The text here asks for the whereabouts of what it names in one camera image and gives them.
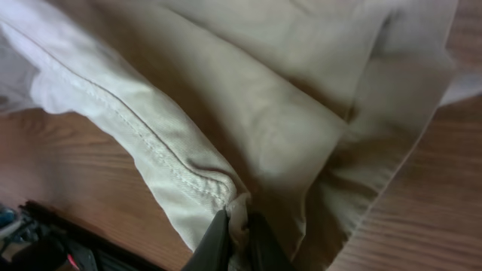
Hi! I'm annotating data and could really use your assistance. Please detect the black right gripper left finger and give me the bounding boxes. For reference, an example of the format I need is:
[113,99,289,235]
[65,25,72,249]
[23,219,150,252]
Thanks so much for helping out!
[182,209,230,271]

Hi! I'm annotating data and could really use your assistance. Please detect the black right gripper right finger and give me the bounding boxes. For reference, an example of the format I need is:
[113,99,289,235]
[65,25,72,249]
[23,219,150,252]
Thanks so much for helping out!
[249,213,295,271]

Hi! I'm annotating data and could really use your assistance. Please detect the beige khaki shorts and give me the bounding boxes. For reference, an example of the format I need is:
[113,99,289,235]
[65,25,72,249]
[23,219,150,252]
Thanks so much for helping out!
[1,1,481,270]

